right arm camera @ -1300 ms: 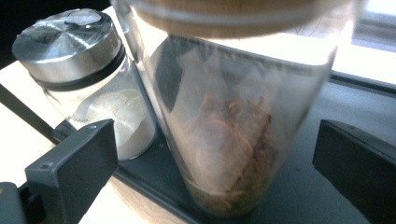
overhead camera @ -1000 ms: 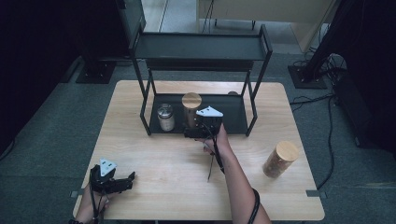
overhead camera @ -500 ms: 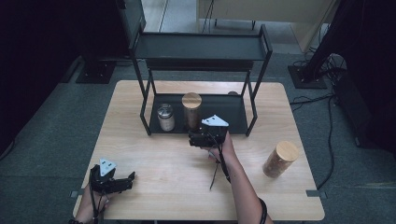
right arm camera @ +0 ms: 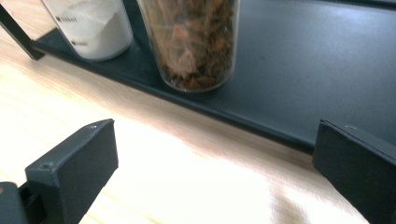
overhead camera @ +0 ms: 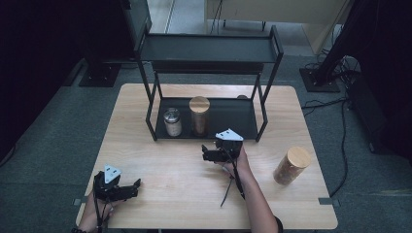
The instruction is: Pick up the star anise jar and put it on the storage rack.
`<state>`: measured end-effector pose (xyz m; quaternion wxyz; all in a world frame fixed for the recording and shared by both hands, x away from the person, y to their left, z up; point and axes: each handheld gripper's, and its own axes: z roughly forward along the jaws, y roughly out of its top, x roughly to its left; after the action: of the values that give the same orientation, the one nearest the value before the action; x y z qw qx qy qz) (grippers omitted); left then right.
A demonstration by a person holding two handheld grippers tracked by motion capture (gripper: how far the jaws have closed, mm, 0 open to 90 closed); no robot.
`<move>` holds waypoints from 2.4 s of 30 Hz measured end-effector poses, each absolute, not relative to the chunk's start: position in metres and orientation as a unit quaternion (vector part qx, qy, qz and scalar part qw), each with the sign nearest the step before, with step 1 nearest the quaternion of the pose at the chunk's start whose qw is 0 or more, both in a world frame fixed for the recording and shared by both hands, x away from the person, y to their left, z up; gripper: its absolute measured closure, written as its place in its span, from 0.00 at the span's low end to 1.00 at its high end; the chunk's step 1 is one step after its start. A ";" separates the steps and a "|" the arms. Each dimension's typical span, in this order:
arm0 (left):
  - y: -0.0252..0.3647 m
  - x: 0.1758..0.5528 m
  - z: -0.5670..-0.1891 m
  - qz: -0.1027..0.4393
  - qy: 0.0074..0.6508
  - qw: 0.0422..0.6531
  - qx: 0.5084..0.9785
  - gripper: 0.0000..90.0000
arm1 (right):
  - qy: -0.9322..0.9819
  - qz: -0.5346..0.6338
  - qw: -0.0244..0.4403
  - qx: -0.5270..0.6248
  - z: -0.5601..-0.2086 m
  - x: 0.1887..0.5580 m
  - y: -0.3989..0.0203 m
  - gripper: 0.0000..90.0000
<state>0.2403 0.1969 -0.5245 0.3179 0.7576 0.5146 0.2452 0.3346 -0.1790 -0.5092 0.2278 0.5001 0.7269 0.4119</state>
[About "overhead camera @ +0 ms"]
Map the person's right hand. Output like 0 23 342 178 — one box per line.
222 145 252 183

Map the long black floor cable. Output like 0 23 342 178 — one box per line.
300 96 350 198

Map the black two-tier metal rack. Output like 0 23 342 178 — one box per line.
134 24 285 143

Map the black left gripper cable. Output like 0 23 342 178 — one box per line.
92 181 110 233

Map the glass jar with wooden lid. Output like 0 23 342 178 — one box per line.
272 146 313 186
189 95 211 137

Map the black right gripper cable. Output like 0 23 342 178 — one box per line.
220 147 246 208

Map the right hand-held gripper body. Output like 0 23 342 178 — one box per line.
214 128 245 163

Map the person's left hand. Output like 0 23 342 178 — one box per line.
79 198 125 233

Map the black stand with square base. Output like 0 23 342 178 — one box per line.
78 48 121 87

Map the black slanted stand with base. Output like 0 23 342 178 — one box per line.
299 0 361 93

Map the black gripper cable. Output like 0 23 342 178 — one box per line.
220 147 246 208
92 181 110 233

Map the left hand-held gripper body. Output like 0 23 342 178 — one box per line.
92 163 125 202

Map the dark tall cabinet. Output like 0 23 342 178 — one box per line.
120 0 153 60

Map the tangled cable bundle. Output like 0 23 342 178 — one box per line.
315 48 362 85

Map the black box on floor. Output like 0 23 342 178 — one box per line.
348 77 388 153

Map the black curtain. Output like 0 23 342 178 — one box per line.
336 0 412 159
0 0 130 163

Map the glass jar with silver lid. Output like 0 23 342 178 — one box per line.
162 107 183 138

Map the beige furniture panel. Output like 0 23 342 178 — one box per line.
204 0 351 54

